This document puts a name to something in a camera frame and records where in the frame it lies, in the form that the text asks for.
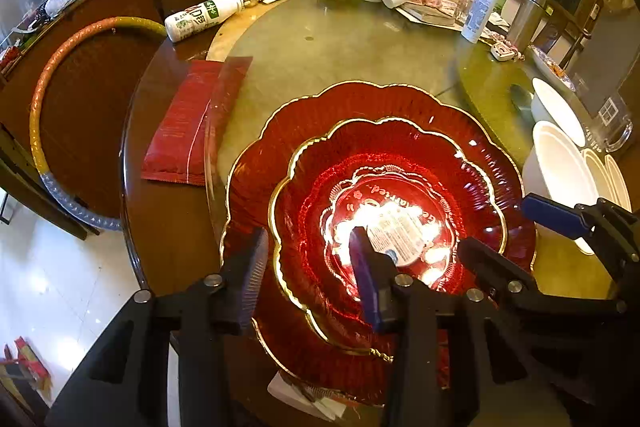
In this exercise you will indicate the red flat packet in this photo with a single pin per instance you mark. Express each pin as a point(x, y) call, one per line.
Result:
point(185, 127)

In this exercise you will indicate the clear glass pitcher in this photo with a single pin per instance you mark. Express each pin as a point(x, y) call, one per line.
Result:
point(612, 117)

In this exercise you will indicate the small red scalloped plate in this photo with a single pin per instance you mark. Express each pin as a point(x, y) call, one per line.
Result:
point(320, 187)

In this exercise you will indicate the book under pink cloth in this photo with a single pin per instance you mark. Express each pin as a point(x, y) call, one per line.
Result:
point(430, 14)

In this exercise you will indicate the multicoloured hula hoop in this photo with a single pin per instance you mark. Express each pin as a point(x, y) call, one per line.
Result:
point(37, 117)

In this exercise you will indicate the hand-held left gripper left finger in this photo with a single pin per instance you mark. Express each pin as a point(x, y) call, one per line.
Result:
point(250, 279)

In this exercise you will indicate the steel thermos flask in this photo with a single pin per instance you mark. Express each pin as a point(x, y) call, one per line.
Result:
point(525, 19)

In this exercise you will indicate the white lotion tube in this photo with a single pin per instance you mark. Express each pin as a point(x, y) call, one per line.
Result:
point(482, 9)

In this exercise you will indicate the plate with food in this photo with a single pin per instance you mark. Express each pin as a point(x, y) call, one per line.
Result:
point(552, 69)

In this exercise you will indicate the white disposable bowl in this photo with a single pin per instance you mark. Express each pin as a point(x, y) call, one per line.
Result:
point(599, 174)
point(560, 172)
point(619, 182)
point(555, 109)

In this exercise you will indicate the key bunch with fob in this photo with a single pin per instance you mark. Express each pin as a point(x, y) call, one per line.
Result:
point(506, 51)

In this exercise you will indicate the red gift bag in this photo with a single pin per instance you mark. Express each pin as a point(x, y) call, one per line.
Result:
point(25, 364)

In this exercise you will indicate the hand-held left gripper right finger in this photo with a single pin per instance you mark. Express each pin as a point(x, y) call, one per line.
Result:
point(367, 287)

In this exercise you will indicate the gold glitter round turntable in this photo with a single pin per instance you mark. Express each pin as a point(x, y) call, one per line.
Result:
point(492, 107)

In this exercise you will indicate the large red scalloped plate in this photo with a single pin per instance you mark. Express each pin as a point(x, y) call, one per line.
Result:
point(280, 147)

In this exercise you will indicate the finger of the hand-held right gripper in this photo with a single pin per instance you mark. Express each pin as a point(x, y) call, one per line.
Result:
point(487, 259)
point(552, 213)

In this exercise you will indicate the white paper card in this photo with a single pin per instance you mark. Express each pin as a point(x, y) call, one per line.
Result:
point(295, 394)

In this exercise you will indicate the white milk bottle green label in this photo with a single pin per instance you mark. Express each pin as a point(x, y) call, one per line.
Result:
point(195, 19)

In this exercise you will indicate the white paper leaflet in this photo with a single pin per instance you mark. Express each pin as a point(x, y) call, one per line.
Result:
point(497, 19)

